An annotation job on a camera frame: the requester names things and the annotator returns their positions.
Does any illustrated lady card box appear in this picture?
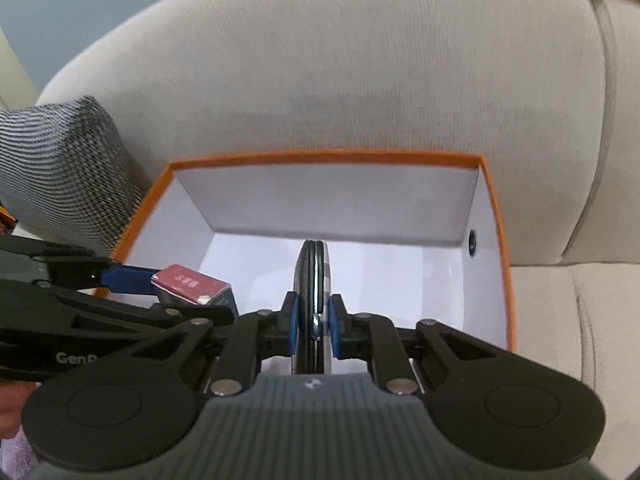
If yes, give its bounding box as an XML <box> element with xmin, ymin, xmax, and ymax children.
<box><xmin>151</xmin><ymin>264</ymin><xmax>239</xmax><ymax>318</ymax></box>

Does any plaid check case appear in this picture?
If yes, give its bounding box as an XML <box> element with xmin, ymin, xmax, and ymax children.
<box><xmin>292</xmin><ymin>240</ymin><xmax>332</xmax><ymax>375</ymax></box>

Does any person's left hand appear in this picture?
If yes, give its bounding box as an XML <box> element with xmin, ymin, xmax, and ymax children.
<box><xmin>0</xmin><ymin>379</ymin><xmax>38</xmax><ymax>440</ymax></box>

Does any orange cardboard box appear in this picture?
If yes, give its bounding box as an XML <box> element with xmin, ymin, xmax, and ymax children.
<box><xmin>112</xmin><ymin>150</ymin><xmax>515</xmax><ymax>350</ymax></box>

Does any houndstooth black white pillow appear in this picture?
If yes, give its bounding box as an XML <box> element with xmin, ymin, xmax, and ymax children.
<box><xmin>1</xmin><ymin>96</ymin><xmax>143</xmax><ymax>255</ymax></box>

